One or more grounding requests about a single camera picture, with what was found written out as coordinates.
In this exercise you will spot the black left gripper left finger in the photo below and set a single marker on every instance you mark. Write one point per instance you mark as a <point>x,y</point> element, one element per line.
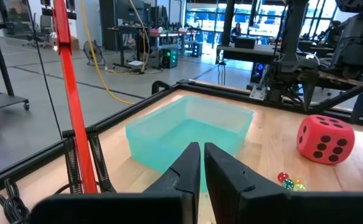
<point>169,205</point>

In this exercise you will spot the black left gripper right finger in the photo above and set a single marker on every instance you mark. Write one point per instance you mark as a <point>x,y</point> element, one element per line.
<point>240,202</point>

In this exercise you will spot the small red translucent die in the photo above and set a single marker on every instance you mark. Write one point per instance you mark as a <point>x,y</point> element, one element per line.
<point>283,177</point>

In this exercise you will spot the small green translucent die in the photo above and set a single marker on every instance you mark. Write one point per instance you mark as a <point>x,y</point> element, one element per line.
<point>288,184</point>

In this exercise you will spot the small yellow translucent die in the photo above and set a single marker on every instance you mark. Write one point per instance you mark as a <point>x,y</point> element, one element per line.
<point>297,181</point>

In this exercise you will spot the small lime translucent die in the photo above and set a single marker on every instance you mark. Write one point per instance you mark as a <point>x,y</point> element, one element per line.
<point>299,187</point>

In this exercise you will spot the large red foam die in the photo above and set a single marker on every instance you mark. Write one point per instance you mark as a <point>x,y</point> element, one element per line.
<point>324,140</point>

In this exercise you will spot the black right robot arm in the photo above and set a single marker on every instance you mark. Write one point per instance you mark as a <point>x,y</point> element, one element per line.
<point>293,37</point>

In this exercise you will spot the teal translucent plastic bin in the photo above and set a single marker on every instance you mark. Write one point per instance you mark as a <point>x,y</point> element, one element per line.
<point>181,130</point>

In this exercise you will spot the computer tower with green lights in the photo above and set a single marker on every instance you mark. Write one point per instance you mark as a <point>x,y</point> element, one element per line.
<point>169,57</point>

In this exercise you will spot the red desk lamp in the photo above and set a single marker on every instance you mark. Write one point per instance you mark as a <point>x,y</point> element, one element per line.
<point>72,93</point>

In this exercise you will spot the black background table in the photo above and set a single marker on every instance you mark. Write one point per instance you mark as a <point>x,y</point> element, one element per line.
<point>246,53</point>

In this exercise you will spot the black floor fan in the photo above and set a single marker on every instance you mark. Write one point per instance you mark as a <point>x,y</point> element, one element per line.
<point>94,53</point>

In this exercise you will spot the black office desk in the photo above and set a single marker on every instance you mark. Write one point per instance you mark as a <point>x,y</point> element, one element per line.
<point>122,31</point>

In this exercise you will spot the grey office chair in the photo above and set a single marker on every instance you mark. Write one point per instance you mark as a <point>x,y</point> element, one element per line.
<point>44,29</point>

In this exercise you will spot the black rolling stand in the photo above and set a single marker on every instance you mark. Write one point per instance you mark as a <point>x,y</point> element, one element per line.
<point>1,62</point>

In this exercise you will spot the silver angle bracket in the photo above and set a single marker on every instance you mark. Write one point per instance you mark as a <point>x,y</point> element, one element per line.
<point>258,92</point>

